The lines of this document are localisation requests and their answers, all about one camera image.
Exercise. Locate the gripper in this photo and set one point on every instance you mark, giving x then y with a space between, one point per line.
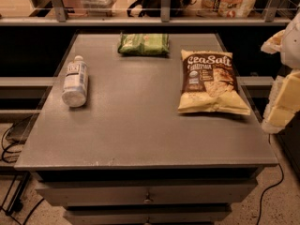
292 49

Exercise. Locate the brown sea salt chip bag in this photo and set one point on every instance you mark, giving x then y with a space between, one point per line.
209 84

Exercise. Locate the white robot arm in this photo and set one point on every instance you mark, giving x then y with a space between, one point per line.
289 56

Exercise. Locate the black bag background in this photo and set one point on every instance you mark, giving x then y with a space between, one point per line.
153 8

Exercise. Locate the green chip bag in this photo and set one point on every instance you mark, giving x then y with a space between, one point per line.
144 44

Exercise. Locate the blue plastic bottle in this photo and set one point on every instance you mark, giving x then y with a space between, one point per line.
75 83

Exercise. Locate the grey drawer cabinet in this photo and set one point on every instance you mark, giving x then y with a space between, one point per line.
130 129

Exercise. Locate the lower drawer with knob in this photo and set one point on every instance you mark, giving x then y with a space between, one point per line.
143 215

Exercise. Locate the drawer with knob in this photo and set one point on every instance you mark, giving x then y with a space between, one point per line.
145 192
143 215

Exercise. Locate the upper drawer with knob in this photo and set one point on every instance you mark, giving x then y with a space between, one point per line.
145 192

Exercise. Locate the grey metal railing shelf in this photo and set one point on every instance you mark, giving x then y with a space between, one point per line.
70 13

